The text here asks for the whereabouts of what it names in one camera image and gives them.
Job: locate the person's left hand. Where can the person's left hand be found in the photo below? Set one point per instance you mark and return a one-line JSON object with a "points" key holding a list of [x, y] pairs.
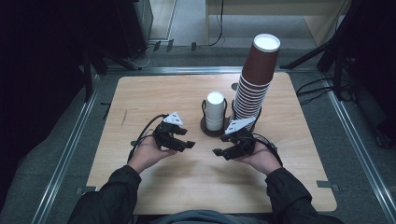
{"points": [[146, 155]]}

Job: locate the dark cabinet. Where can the dark cabinet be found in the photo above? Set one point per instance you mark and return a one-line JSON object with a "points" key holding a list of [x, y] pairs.
{"points": [[134, 25]]}

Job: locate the aluminium floor rail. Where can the aluminium floor rail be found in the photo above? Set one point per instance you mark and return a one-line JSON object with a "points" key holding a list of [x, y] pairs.
{"points": [[186, 70], [358, 149], [65, 155]]}

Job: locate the person's right hand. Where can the person's right hand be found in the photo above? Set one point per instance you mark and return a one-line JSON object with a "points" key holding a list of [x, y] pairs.
{"points": [[261, 160]]}

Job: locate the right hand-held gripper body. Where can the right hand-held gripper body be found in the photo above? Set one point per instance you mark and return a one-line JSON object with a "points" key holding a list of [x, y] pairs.
{"points": [[244, 141]]}

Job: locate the brown ripple paper cup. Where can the brown ripple paper cup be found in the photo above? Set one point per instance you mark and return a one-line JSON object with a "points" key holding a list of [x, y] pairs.
{"points": [[261, 62]]}

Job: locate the grey round table grommet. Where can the grey round table grommet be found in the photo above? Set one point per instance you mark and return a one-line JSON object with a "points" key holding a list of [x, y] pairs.
{"points": [[234, 86]]}

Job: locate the black tripod stand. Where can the black tripod stand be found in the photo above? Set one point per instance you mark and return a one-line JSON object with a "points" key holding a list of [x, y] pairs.
{"points": [[336, 46]]}

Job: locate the black metal stand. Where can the black metal stand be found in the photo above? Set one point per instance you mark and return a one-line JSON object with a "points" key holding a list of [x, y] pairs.
{"points": [[88, 74]]}

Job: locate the person's grey-blue torso clothing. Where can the person's grey-blue torso clothing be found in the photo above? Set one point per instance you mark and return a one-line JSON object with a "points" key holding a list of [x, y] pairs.
{"points": [[202, 217]]}

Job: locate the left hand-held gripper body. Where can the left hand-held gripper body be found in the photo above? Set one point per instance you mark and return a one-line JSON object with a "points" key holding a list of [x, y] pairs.
{"points": [[163, 137]]}

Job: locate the dark double cup holder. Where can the dark double cup holder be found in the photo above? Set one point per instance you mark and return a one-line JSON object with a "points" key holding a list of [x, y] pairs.
{"points": [[207, 130]]}

